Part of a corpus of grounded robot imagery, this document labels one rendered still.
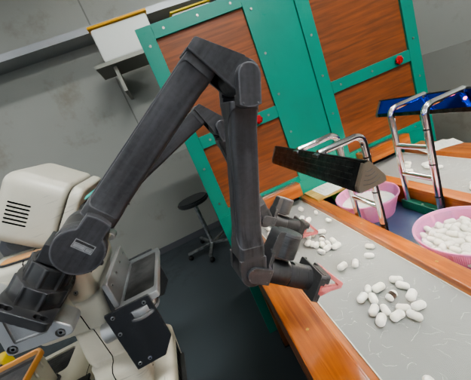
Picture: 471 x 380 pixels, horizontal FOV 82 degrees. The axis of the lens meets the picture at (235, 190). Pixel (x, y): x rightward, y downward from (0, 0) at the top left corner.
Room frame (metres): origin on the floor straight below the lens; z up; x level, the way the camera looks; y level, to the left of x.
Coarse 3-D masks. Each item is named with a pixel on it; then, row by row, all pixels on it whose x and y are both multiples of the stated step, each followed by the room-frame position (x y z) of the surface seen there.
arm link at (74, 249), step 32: (192, 64) 0.46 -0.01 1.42; (224, 64) 0.47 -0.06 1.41; (160, 96) 0.46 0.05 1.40; (192, 96) 0.47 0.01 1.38; (160, 128) 0.45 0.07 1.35; (128, 160) 0.44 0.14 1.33; (96, 192) 0.43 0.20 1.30; (128, 192) 0.44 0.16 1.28; (96, 224) 0.40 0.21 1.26; (64, 256) 0.39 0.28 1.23; (96, 256) 0.40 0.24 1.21
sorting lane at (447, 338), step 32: (320, 224) 1.06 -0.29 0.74; (320, 256) 0.85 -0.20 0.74; (352, 256) 0.78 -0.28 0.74; (384, 256) 0.72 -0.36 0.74; (352, 288) 0.65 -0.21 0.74; (416, 288) 0.56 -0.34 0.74; (448, 288) 0.53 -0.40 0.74; (352, 320) 0.55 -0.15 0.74; (448, 320) 0.45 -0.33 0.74; (384, 352) 0.44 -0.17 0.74; (416, 352) 0.42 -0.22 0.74; (448, 352) 0.39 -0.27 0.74
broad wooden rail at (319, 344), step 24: (264, 240) 1.10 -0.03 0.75; (264, 288) 0.77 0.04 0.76; (288, 288) 0.72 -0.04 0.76; (288, 312) 0.63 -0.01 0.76; (312, 312) 0.60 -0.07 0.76; (288, 336) 0.61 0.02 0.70; (312, 336) 0.53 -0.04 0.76; (336, 336) 0.50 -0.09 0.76; (312, 360) 0.47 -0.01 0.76; (336, 360) 0.45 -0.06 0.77; (360, 360) 0.44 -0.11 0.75
